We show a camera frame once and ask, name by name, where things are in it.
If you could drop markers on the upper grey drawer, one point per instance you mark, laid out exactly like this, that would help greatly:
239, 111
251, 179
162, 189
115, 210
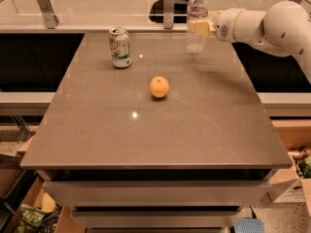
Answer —
163, 194

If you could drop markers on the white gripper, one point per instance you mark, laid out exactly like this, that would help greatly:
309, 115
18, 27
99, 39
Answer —
224, 25

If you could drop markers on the blue mesh object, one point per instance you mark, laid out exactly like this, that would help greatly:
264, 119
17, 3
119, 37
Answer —
248, 225

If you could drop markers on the left cardboard box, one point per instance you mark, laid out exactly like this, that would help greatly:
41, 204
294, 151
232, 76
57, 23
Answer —
57, 222

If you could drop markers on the green snack bag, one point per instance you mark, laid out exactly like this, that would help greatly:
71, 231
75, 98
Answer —
30, 219

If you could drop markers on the clear plastic water bottle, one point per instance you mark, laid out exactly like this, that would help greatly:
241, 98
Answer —
196, 10

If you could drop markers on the black office chair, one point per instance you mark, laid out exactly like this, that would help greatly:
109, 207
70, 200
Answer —
180, 11

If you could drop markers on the yellow item in box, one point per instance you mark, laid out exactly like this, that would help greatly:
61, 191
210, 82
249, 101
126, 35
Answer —
48, 204

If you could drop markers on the orange fruit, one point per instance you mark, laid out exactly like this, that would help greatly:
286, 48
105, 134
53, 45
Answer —
159, 87

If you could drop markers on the middle metal railing bracket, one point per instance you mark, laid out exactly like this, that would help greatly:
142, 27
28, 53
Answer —
168, 14

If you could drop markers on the lower grey drawer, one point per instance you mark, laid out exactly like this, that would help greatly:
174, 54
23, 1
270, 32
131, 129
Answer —
162, 219

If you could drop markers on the right cardboard box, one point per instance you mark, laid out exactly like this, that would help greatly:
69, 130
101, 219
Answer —
289, 186

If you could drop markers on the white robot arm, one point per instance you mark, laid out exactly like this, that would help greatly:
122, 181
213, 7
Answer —
283, 30

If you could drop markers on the green white soda can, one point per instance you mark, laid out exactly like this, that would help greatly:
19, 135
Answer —
120, 47

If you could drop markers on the left metal railing bracket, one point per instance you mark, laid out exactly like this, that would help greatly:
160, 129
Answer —
49, 17

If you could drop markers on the grey drawer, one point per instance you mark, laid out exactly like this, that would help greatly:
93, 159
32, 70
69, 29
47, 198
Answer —
163, 194
162, 219

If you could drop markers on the cardboard box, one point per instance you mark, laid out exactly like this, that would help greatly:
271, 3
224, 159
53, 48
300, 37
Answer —
57, 222
289, 186

